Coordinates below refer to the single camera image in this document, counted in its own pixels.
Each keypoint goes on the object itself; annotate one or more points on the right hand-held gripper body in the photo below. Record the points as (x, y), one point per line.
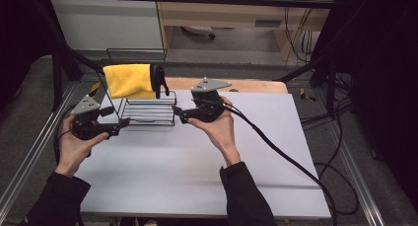
(207, 107)

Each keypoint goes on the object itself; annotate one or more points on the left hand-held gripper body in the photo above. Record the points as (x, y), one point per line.
(87, 125)

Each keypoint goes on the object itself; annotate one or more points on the yellow towel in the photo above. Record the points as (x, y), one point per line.
(129, 79)

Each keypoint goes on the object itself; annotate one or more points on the person's right hand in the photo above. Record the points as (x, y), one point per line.
(223, 134)

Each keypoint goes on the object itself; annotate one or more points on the person's left hand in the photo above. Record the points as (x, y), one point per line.
(72, 153)

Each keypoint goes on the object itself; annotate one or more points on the yellow black tape strip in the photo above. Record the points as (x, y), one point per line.
(307, 95)
(94, 89)

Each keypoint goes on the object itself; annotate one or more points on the wooden board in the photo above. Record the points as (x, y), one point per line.
(256, 85)

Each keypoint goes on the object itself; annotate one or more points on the black metal stand leg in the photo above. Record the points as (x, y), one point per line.
(65, 51)
(315, 63)

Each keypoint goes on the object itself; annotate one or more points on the chair base with castor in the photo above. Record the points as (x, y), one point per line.
(200, 30)

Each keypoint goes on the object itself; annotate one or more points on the white cabinet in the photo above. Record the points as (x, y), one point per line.
(105, 22)

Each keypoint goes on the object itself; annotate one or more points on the wooden desk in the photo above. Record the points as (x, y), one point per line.
(213, 15)

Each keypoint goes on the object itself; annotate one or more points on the black curtain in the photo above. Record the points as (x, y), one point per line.
(384, 71)
(19, 38)

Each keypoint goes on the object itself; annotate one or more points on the aluminium rail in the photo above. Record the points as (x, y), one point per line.
(33, 153)
(360, 183)

